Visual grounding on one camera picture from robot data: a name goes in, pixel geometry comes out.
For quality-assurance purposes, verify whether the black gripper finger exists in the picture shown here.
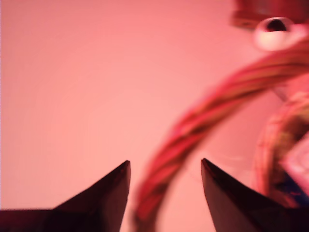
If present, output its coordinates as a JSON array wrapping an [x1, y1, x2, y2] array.
[[48, 160, 131, 232], [201, 158, 297, 232]]

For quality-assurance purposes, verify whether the woven straw basket with handle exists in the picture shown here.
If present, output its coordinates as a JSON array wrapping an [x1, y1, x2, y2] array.
[[131, 41, 309, 232]]

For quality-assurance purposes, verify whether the blue packet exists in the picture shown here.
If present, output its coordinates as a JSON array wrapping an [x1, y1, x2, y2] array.
[[286, 176, 309, 207]]

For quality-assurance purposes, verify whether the pink snack packet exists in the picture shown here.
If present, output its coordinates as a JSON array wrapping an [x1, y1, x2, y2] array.
[[281, 140, 309, 196]]

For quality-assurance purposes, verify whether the round white security camera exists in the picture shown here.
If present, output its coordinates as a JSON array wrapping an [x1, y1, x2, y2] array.
[[253, 16, 296, 51]]

